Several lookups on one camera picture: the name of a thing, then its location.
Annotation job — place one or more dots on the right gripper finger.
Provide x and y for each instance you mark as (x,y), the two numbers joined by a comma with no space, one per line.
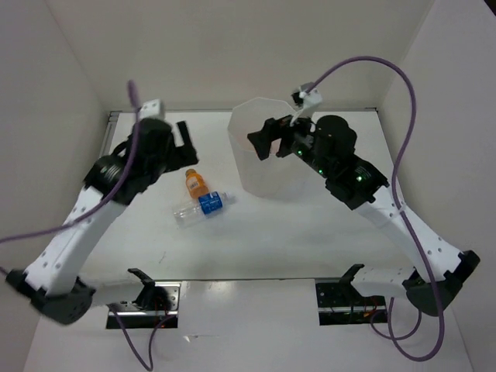
(262,140)
(287,146)

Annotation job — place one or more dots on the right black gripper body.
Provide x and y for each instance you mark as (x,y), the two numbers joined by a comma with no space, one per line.
(304,150)

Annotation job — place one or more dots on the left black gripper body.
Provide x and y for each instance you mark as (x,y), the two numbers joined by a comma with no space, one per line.
(163,163)

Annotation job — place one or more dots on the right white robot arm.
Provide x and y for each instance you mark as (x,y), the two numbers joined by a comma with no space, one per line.
(438,269)

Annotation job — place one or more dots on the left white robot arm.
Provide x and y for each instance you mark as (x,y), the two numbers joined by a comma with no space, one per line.
(52,282)

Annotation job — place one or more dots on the blue label clear bottle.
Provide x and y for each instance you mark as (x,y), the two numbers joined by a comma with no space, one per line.
(205,207)

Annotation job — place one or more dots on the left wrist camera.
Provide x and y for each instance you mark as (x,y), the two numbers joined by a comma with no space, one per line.
(153,109)

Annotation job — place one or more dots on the aluminium table edge rail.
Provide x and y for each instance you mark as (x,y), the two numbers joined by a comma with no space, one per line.
(94,173)

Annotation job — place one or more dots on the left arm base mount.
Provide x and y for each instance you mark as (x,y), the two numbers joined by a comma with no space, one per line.
(159,308)

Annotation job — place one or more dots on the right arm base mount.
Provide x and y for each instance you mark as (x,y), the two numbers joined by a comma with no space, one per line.
(338,306)

